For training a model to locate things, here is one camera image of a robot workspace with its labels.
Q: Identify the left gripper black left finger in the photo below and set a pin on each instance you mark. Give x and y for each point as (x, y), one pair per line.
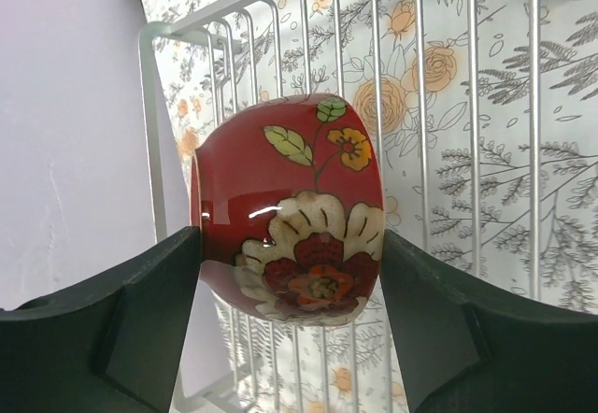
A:
(111, 343)

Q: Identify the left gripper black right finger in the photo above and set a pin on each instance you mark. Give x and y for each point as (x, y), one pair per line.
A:
(464, 345)

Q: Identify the red floral bowl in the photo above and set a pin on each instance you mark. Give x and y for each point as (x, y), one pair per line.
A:
(288, 198)

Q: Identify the silver wire dish rack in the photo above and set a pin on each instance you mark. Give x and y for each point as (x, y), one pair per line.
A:
(456, 169)

